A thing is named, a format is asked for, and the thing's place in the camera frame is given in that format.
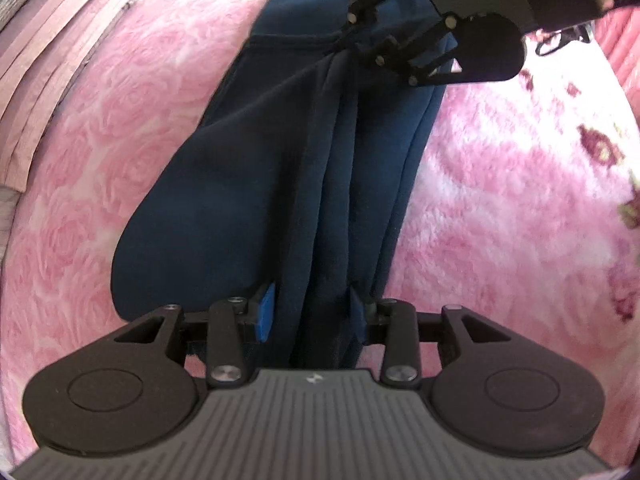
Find folded pink striped blanket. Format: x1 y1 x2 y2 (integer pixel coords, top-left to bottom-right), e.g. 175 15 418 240
0 0 133 193

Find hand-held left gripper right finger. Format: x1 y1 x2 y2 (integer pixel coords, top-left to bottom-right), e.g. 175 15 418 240
349 286 528 390

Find navy blue pants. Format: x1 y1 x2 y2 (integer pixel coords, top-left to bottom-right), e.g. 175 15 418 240
111 0 448 368

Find pink ribbed cloth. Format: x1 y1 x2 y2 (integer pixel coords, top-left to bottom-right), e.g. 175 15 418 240
595 7 640 96

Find pink fluffy floral blanket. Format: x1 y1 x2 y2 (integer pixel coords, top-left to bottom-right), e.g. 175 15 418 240
0 0 640 466

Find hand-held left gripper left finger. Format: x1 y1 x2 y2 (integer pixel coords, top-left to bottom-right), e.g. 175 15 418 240
114 282 277 388

